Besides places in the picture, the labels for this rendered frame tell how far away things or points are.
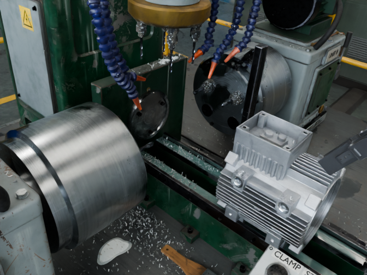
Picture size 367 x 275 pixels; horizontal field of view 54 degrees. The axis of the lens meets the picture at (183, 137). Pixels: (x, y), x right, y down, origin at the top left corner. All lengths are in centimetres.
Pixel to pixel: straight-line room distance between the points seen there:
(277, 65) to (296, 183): 46
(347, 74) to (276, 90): 296
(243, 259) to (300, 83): 58
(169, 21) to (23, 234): 47
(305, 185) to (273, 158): 8
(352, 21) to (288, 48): 273
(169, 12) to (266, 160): 35
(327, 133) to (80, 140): 105
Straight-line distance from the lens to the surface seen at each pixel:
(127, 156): 67
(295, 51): 117
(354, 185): 127
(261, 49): 85
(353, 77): 400
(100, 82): 87
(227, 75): 103
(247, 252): 86
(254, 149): 72
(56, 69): 93
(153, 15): 75
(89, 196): 64
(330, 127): 153
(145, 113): 97
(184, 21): 75
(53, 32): 89
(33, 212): 55
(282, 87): 109
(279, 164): 71
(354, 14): 388
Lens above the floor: 152
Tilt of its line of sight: 34 degrees down
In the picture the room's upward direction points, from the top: 5 degrees clockwise
